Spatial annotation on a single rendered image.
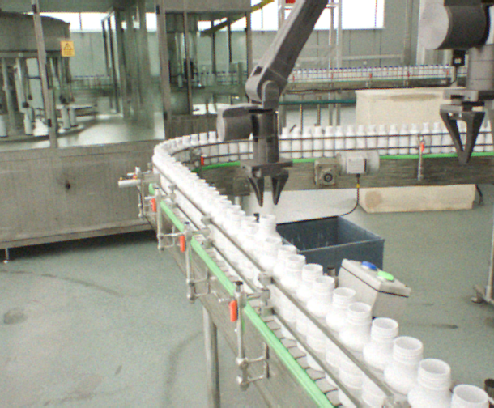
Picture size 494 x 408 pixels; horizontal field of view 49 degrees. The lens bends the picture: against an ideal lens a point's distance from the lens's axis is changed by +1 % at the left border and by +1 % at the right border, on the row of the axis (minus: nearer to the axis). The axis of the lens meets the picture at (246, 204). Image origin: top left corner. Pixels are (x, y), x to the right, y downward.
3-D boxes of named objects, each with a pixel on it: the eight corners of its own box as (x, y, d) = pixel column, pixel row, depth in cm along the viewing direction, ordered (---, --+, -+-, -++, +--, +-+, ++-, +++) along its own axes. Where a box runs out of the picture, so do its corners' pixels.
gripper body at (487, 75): (536, 101, 73) (542, 44, 71) (474, 105, 69) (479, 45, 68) (498, 99, 79) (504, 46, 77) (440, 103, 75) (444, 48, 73)
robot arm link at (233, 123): (279, 80, 107) (264, 78, 115) (223, 83, 104) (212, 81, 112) (281, 139, 111) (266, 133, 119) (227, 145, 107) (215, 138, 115)
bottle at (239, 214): (233, 279, 136) (231, 217, 132) (225, 271, 142) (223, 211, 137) (255, 275, 138) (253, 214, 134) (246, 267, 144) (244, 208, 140)
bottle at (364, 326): (330, 399, 88) (331, 306, 83) (355, 385, 91) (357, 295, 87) (358, 418, 83) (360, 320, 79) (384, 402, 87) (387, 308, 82)
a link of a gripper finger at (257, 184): (246, 204, 120) (244, 163, 118) (275, 200, 122) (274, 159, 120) (257, 211, 114) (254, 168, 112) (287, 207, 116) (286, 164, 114)
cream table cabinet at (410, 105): (450, 194, 604) (458, 87, 573) (474, 209, 544) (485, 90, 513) (352, 197, 601) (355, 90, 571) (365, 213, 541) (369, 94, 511)
